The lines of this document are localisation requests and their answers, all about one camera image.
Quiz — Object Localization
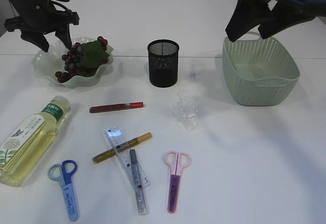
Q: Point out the clear plastic ruler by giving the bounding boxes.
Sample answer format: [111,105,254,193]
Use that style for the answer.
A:
[104,127,150,190]

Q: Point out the clear plastic sheet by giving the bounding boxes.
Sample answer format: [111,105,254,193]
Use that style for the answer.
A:
[172,90,198,132]

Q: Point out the green tea bottle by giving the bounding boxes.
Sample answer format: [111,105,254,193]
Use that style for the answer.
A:
[1,95,70,187]

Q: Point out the red marker pen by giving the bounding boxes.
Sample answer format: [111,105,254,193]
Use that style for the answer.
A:
[89,102,144,114]

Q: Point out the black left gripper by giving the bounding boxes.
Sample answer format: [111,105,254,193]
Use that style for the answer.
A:
[4,1,79,52]

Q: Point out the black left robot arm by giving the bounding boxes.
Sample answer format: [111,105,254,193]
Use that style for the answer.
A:
[4,0,79,52]

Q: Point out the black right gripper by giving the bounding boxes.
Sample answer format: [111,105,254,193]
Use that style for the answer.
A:
[225,0,325,42]

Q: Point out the light green wavy plate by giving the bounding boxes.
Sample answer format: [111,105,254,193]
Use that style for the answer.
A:
[32,37,114,88]

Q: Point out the silver glitter pen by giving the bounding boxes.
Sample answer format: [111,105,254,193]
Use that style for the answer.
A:
[129,149,148,215]

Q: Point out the pink scissors with sheath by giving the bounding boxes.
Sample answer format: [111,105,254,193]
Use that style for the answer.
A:
[164,151,192,214]

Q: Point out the dark red grape bunch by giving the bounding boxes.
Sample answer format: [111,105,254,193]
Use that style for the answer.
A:
[55,36,110,83]

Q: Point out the gold marker pen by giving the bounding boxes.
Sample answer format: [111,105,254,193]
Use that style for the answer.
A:
[92,132,152,164]

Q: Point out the light green woven basket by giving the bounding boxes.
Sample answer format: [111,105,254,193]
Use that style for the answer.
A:
[222,37,300,106]

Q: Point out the blue scissors with sheath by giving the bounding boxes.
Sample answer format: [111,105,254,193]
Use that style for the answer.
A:
[47,159,79,221]

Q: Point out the black mesh pen holder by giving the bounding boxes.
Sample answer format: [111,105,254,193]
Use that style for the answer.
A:
[147,39,179,88]

